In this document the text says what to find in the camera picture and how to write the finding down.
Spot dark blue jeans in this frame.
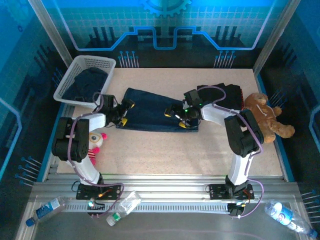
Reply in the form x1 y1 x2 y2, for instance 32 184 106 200
115 87 200 133

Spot black skirt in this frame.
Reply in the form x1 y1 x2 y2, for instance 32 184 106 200
196 84 243 111

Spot pink striped plush doll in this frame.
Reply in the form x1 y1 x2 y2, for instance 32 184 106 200
87 131 108 166

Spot white plastic laundry basket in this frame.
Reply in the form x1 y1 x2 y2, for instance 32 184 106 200
53 54 117 110

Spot brown teddy bear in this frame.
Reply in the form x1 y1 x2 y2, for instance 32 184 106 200
243 92 296 144

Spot clear bottle with green cap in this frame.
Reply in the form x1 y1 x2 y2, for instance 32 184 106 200
105 191 143 227

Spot black control box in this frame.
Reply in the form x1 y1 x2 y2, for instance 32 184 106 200
86 197 106 219
227 202 247 218

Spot plastic bottle with blue cap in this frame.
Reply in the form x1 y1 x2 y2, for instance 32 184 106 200
25 196 67 227

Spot large bottle with blue label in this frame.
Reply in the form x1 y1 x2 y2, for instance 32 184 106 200
264 199 318 238

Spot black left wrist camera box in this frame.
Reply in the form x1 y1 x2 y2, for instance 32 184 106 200
100 94 118 112

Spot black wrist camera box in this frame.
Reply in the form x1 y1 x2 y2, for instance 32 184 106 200
100 94 118 112
183 89 203 108

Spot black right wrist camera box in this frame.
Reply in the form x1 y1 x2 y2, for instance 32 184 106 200
183 89 203 108

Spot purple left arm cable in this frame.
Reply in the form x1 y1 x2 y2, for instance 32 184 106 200
67 91 125 219

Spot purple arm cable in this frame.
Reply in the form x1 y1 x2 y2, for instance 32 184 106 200
67 91 125 219
196 86 265 220

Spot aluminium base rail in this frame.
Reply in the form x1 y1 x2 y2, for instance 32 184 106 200
28 172 305 201

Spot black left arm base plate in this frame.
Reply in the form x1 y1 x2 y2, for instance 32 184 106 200
76 183 123 201

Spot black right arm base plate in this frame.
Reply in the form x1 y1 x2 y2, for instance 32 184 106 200
207 183 255 201

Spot slotted grey cable duct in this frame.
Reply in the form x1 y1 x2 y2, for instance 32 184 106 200
61 202 231 213

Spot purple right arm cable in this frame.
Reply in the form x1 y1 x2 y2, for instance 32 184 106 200
196 86 265 220

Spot aluminium frame post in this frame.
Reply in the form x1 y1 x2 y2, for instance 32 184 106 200
252 0 296 75
27 0 75 65

